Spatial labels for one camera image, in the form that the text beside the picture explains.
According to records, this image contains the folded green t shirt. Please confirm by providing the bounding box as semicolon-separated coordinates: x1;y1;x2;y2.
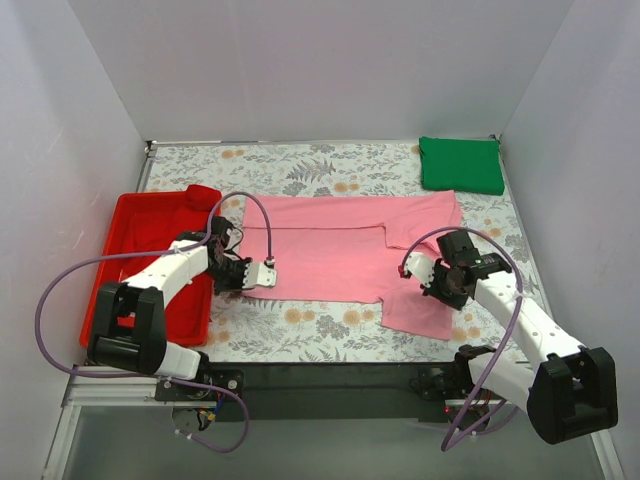
418;137;505;196

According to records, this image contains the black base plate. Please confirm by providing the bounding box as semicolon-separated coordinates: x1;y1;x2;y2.
154;360;501;424

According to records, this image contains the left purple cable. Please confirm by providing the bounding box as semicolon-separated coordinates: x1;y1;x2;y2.
34;191;277;454

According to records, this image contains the red plastic tray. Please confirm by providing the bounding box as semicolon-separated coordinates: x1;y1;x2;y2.
79;191;223;349

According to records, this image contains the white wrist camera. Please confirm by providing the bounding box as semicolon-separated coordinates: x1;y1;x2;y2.
398;252;435;287
242;259;277;290

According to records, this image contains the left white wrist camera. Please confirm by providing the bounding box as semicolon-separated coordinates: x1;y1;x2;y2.
242;259;277;290

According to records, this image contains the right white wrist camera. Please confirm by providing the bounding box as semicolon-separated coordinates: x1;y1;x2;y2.
398;252;435;287

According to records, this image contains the aluminium frame rail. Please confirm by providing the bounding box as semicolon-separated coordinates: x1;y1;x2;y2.
44;367;624;479

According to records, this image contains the pink t shirt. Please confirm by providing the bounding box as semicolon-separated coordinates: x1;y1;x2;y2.
239;191;462;340

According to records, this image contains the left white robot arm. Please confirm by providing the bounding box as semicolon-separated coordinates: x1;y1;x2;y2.
87;216;250;400

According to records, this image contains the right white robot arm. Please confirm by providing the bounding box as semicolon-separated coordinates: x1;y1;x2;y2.
399;227;618;444

